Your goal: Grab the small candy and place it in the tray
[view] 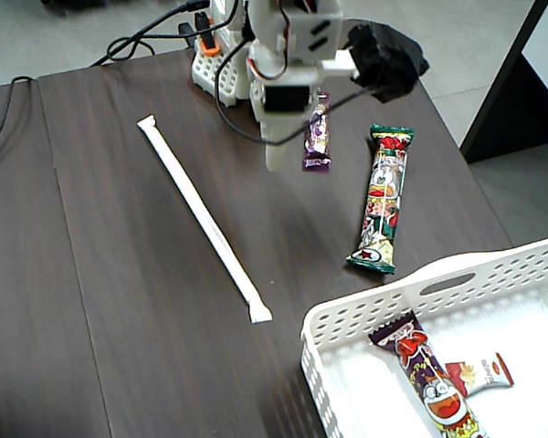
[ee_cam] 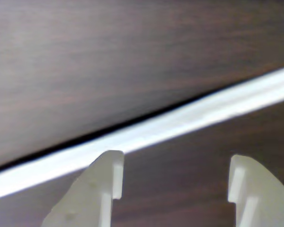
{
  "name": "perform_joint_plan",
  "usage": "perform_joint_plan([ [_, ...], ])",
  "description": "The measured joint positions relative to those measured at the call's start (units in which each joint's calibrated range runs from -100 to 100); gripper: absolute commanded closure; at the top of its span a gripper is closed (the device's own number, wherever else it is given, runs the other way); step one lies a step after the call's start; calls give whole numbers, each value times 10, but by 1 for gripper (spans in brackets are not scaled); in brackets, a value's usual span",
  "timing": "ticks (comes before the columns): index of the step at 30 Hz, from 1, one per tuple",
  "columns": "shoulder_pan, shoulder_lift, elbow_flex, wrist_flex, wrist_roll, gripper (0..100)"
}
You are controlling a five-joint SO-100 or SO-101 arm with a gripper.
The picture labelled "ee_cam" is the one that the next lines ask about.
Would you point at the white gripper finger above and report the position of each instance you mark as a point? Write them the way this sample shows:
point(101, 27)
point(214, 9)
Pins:
point(90, 189)
point(262, 196)

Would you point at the white paper wrapped straw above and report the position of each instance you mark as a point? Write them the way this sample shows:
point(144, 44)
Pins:
point(156, 130)

